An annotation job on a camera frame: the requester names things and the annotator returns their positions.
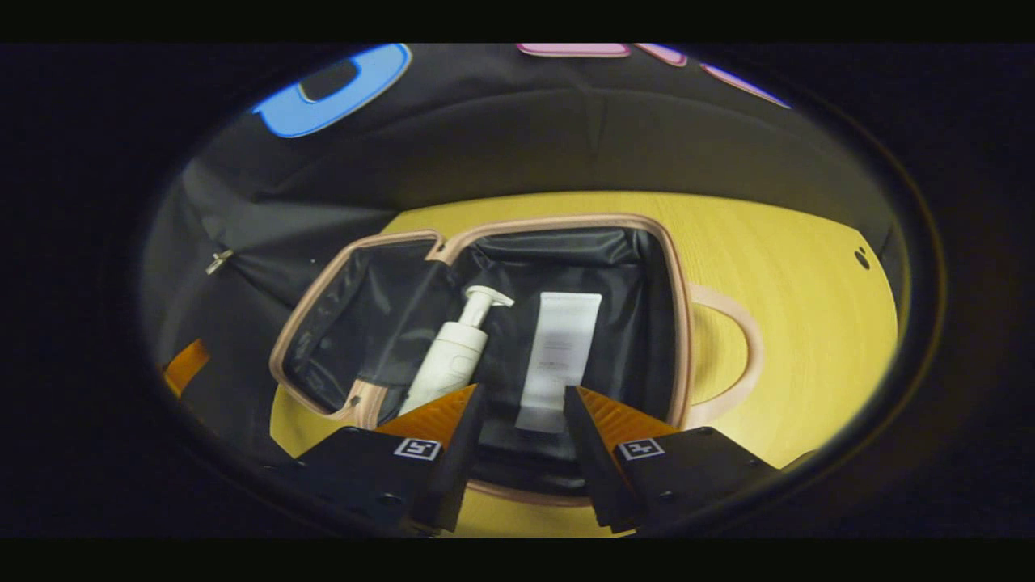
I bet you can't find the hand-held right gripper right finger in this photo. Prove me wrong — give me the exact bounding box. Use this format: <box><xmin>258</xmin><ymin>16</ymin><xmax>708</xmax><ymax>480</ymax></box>
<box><xmin>564</xmin><ymin>386</ymin><xmax>785</xmax><ymax>534</ymax></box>

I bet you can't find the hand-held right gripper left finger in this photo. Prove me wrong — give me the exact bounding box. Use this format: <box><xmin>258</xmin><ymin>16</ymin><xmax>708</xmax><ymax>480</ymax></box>
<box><xmin>295</xmin><ymin>383</ymin><xmax>486</xmax><ymax>536</ymax></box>

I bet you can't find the white squeeze tube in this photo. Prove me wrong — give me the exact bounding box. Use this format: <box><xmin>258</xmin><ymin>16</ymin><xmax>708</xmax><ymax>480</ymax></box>
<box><xmin>515</xmin><ymin>291</ymin><xmax>603</xmax><ymax>434</ymax></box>

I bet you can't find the white pump bottle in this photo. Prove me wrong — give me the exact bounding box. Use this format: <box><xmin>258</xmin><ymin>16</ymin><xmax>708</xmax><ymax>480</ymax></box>
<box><xmin>398</xmin><ymin>285</ymin><xmax>515</xmax><ymax>417</ymax></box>

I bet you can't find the pink suitcase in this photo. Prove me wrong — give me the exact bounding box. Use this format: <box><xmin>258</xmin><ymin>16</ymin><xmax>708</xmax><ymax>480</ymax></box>
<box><xmin>268</xmin><ymin>213</ymin><xmax>765</xmax><ymax>508</ymax></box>

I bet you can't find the black backdrop cloth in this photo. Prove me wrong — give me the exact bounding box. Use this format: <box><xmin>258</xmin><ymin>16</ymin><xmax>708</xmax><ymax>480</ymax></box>
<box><xmin>142</xmin><ymin>44</ymin><xmax>898</xmax><ymax>466</ymax></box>

